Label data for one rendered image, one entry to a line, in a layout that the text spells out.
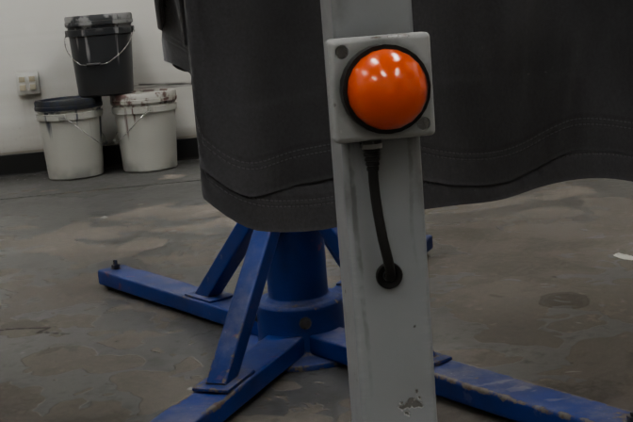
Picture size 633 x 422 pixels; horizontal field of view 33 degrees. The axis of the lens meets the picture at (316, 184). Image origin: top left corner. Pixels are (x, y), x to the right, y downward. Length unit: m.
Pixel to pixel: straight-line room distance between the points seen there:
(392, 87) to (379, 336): 0.14
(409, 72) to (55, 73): 5.01
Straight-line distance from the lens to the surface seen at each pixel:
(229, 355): 1.95
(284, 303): 2.19
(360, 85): 0.49
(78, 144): 5.11
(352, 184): 0.53
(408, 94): 0.49
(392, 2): 0.53
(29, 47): 5.48
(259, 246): 2.06
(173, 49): 0.89
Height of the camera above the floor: 0.69
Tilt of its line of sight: 9 degrees down
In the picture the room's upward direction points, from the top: 4 degrees counter-clockwise
